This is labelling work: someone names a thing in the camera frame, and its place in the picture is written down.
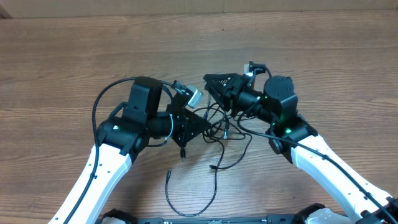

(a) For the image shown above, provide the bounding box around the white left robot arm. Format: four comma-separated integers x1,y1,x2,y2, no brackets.
51,77,210,223

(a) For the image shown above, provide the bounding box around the thick black USB cable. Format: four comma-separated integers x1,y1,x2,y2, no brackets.
179,102,249,162

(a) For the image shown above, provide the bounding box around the thin black braided cable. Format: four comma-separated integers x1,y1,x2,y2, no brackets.
164,136,226,218

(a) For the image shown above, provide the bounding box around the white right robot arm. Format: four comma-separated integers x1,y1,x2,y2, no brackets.
203,73,397,223

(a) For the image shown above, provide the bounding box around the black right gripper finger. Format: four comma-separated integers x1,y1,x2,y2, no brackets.
205,85,231,111
203,73,241,95

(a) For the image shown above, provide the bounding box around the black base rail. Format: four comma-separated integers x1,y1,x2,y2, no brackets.
99,203,349,224

